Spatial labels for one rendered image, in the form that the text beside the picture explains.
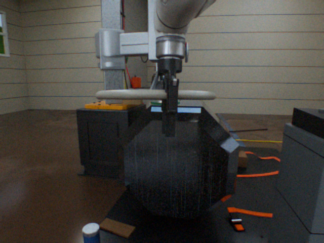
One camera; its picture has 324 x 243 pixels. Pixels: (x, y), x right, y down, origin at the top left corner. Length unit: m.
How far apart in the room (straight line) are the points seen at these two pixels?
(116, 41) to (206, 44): 4.85
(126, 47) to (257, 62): 5.33
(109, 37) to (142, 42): 0.34
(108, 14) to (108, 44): 0.32
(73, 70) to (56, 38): 1.25
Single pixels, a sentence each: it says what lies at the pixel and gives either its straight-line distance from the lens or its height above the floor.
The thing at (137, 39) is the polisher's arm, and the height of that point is 1.44.
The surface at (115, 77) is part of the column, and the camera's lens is 2.31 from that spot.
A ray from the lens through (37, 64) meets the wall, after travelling 8.84.
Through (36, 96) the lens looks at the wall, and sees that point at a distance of 8.94.
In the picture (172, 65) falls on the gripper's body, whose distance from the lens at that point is 0.61.
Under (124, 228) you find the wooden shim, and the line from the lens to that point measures 1.60.
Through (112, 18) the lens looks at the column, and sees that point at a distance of 2.40.
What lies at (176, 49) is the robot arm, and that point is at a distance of 0.62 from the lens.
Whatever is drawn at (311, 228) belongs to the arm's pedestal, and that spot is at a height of 0.42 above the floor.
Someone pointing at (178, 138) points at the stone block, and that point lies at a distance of 1.32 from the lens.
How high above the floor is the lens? 1.03
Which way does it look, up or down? 11 degrees down
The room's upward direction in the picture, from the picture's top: straight up
